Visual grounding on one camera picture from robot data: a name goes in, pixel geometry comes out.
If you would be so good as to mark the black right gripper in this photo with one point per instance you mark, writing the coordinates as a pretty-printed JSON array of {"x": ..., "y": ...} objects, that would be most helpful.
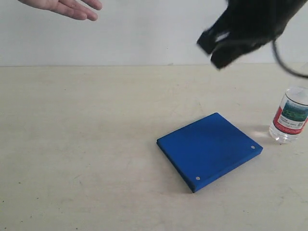
[{"x": 245, "y": 23}]

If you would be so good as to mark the clear plastic water bottle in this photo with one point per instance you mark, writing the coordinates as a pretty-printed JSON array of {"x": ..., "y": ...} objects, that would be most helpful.
[{"x": 291, "y": 115}]

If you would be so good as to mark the blue paper binder folder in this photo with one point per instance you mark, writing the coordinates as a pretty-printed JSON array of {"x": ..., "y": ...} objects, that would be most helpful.
[{"x": 207, "y": 149}]

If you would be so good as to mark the person's bare hand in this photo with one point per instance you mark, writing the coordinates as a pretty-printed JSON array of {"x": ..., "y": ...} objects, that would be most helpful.
[{"x": 69, "y": 8}]

